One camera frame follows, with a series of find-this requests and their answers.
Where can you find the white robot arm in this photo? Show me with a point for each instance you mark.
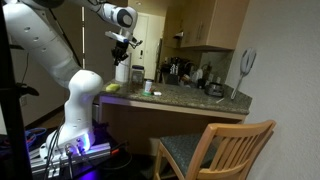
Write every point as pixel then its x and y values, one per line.
pixel 27 23

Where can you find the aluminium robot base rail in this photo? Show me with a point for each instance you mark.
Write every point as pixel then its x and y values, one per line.
pixel 50 163

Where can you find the black camera stand pole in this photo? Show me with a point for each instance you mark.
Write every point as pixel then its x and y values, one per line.
pixel 10 106

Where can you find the wooden chair grey cushion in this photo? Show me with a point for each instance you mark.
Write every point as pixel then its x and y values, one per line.
pixel 221 152

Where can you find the clear jar blue lid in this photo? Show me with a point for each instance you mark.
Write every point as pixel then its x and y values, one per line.
pixel 137 74

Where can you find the white paper towel roll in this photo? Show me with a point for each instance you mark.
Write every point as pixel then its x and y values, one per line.
pixel 123 70

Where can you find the black coffee maker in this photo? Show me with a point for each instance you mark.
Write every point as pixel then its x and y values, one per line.
pixel 172 69

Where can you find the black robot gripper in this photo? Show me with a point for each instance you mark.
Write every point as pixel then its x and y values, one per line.
pixel 119 52

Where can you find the white supplement bottle green lid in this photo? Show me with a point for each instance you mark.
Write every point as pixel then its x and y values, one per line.
pixel 147 88

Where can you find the wooden wall cabinet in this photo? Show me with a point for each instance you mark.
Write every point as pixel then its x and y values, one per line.
pixel 205 25

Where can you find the yellow green sponge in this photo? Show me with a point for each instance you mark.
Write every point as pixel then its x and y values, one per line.
pixel 112 87

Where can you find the small metal pot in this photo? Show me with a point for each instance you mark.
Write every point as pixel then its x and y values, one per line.
pixel 214 89

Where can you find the granite kitchen counter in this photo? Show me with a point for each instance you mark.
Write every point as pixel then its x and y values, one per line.
pixel 141 120

